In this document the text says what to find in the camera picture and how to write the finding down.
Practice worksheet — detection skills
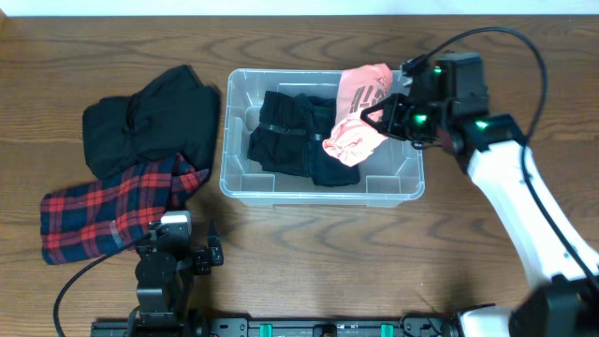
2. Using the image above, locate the red plaid flannel shirt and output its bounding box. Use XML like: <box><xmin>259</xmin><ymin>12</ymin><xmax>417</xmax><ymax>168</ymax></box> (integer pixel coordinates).
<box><xmin>39</xmin><ymin>154</ymin><xmax>211</xmax><ymax>265</ymax></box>

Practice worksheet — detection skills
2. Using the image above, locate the pink shirt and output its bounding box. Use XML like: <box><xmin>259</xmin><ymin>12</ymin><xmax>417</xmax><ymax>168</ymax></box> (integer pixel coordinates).
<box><xmin>323</xmin><ymin>64</ymin><xmax>393</xmax><ymax>167</ymax></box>

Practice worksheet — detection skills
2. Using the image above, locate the black taped garment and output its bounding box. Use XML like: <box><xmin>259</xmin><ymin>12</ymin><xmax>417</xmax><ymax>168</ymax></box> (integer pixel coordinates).
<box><xmin>247</xmin><ymin>91</ymin><xmax>360</xmax><ymax>187</ymax></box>

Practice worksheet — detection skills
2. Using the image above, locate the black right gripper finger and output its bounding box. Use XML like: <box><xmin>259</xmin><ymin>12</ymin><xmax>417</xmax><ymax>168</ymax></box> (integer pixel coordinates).
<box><xmin>361</xmin><ymin>94</ymin><xmax>401</xmax><ymax>116</ymax></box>
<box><xmin>360</xmin><ymin>110</ymin><xmax>395</xmax><ymax>139</ymax></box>

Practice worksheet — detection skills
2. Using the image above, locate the clear plastic storage bin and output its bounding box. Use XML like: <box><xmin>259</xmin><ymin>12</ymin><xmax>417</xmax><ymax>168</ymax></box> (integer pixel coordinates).
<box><xmin>219</xmin><ymin>68</ymin><xmax>425</xmax><ymax>208</ymax></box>

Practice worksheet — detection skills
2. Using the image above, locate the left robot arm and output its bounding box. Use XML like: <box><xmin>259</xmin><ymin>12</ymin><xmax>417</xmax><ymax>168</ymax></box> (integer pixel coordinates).
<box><xmin>124</xmin><ymin>221</ymin><xmax>224</xmax><ymax>337</ymax></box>

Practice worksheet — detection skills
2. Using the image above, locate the large black garment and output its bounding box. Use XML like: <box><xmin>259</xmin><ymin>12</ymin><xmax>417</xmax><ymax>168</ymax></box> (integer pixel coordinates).
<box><xmin>82</xmin><ymin>65</ymin><xmax>221</xmax><ymax>179</ymax></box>

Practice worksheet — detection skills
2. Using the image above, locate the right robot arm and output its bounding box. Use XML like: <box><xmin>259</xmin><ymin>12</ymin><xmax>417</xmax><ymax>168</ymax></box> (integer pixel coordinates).
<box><xmin>361</xmin><ymin>68</ymin><xmax>598</xmax><ymax>336</ymax></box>

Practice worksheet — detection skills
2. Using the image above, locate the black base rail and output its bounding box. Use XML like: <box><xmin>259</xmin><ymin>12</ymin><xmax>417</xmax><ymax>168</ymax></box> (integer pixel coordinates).
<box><xmin>90</xmin><ymin>315</ymin><xmax>462</xmax><ymax>337</ymax></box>

